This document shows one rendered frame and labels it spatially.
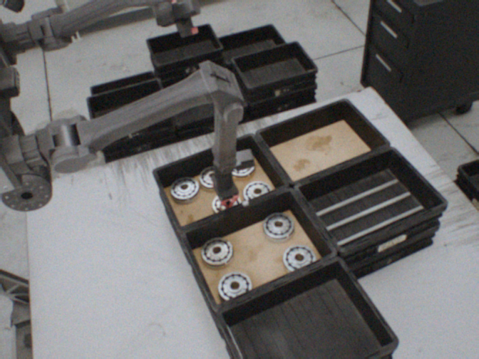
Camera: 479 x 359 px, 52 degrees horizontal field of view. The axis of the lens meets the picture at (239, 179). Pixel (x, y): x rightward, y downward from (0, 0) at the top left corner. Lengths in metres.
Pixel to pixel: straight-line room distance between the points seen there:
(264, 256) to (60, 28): 0.91
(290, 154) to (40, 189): 0.90
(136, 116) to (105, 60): 3.01
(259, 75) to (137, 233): 1.30
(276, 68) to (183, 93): 1.83
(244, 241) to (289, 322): 0.32
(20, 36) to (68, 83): 2.43
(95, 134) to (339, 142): 1.07
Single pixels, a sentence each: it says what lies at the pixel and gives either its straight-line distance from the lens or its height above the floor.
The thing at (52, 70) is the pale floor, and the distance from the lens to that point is 4.17.
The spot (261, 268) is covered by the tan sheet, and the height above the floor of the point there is 0.83.
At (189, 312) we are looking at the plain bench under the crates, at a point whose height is 0.70.
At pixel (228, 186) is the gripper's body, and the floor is 0.98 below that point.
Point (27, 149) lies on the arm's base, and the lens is 1.14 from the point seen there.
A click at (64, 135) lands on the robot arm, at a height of 1.47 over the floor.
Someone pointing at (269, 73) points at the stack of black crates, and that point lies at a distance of 2.84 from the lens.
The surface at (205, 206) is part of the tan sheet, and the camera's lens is 1.74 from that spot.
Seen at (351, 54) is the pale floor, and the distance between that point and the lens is 3.84.
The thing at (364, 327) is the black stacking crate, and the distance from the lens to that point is 1.50.
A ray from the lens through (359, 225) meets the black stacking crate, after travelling 1.69.
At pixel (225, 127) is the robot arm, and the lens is 1.25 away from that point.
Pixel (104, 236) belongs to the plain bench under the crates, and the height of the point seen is 0.70.
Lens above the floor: 2.18
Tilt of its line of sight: 48 degrees down
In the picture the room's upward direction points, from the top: 7 degrees counter-clockwise
